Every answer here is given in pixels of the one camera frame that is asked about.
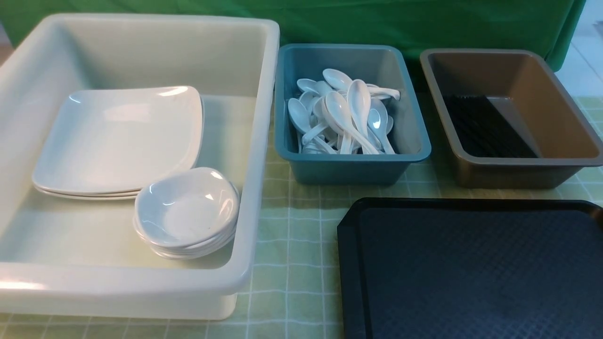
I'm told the white soup spoon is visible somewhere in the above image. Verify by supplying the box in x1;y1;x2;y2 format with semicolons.
288;98;336;154
368;98;396;154
322;68;401;100
325;91;379;154
347;79;371;138

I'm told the white small bowl tray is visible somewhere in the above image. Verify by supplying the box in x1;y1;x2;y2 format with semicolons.
133;167;240;249

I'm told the white square rice plate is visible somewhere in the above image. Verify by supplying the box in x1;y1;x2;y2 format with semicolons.
32;85;204;194

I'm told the white square plate stack bottom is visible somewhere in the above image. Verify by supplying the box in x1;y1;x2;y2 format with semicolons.
35;187;139;201

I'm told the green checkered tablecloth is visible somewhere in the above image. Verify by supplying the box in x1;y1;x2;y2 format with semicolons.
0;94;603;339

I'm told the teal plastic bin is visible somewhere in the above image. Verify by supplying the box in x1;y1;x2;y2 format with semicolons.
274;43;432;186

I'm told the black serving tray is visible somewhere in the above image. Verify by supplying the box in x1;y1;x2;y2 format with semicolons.
337;197;603;339

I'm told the white small bowl stack lower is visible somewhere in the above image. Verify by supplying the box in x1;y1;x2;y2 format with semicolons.
141;231;238;260

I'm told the black chopsticks bundle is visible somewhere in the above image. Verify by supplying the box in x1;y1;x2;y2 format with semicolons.
443;95;539;158

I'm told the brown plastic bin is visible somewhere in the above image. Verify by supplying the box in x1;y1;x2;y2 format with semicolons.
420;48;602;189

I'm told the large white plastic tub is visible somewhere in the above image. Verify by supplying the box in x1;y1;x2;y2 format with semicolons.
1;14;279;320

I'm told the green backdrop cloth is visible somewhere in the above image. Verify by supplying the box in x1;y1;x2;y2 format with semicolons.
0;0;585;71

